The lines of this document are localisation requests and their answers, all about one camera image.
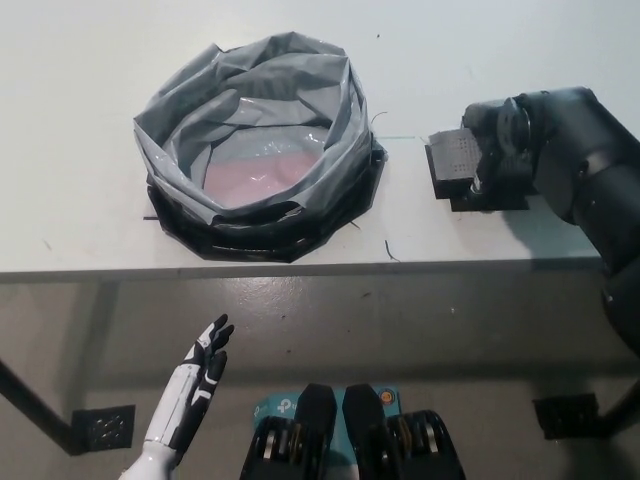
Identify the black and white right hand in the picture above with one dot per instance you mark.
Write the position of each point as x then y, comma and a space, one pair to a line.
505, 170

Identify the white and black left hand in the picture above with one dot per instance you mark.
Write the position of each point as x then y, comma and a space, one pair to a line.
185, 395

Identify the small grey perforated container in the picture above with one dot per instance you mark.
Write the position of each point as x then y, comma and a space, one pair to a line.
450, 155

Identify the grey bag-lined black bin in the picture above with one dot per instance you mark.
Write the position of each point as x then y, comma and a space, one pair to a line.
260, 85

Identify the black tape marker patch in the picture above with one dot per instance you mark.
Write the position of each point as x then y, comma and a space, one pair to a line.
462, 205

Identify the black perforated foot plate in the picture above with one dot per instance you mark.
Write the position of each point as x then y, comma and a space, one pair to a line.
565, 417
102, 425

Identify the black and teal robot torso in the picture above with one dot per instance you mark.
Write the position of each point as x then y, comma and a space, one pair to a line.
315, 415

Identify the curved dark thread scrap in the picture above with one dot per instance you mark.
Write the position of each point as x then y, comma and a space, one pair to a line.
378, 116

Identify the short dark thread scrap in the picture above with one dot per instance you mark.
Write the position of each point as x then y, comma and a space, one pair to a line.
389, 250

